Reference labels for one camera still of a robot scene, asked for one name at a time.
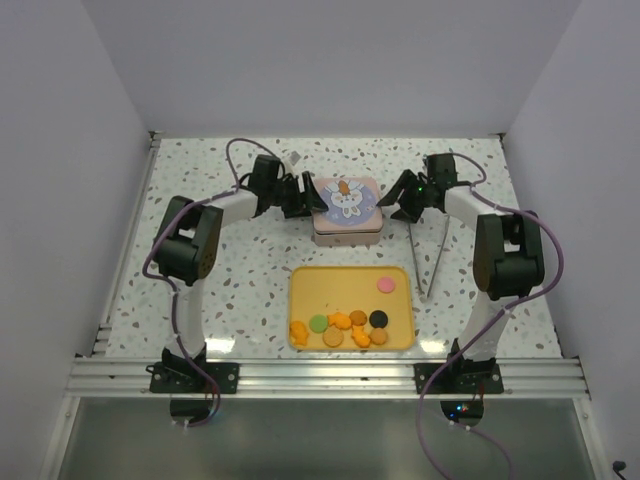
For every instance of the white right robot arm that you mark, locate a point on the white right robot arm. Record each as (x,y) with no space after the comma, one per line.
(508,260)

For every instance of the brown round cookie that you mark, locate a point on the brown round cookie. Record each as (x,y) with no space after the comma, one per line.
(378,336)

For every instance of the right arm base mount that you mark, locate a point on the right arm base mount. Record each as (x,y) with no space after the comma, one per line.
(469,378)

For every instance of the chocolate chip cookie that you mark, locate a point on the chocolate chip cookie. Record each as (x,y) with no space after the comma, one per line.
(358,318)

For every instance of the metal tongs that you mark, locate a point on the metal tongs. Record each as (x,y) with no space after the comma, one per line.
(427,241)

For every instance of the yellow plastic tray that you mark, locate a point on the yellow plastic tray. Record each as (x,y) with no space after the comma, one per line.
(330,289)

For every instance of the aluminium frame rail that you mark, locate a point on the aluminium frame rail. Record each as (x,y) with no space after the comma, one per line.
(369,379)

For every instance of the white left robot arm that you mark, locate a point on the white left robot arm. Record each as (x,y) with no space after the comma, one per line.
(185,248)

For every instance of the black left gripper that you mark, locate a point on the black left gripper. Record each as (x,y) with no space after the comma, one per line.
(312,200)

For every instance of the silver cookie tin box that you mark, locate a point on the silver cookie tin box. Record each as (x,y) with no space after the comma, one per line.
(346,237)

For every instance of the pink sandwich cookie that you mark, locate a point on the pink sandwich cookie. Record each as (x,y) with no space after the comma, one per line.
(386,284)

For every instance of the orange fish cookie middle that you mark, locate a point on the orange fish cookie middle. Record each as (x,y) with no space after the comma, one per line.
(340,321)

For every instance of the orange fish cookie left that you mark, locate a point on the orange fish cookie left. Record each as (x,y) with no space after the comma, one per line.
(298,333)

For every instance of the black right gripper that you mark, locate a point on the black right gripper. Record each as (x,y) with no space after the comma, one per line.
(404,182)

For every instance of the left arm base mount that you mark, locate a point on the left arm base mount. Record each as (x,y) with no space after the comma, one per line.
(177,376)

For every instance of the green sandwich cookie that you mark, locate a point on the green sandwich cookie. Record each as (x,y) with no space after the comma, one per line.
(318,323)

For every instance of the orange fish cookie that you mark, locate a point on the orange fish cookie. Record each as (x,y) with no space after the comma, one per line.
(340,321)
(298,333)
(360,337)

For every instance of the round beige dotted cookie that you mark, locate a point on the round beige dotted cookie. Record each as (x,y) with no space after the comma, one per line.
(333,337)

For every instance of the silver tin lid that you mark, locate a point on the silver tin lid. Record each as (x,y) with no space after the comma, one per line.
(352,206)

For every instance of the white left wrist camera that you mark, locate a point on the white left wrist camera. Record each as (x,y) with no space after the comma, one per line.
(291,159)

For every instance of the black sandwich cookie right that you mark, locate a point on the black sandwich cookie right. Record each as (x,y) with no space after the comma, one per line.
(378,319)

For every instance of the orange fish cookie right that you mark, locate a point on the orange fish cookie right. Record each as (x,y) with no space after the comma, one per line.
(360,337)

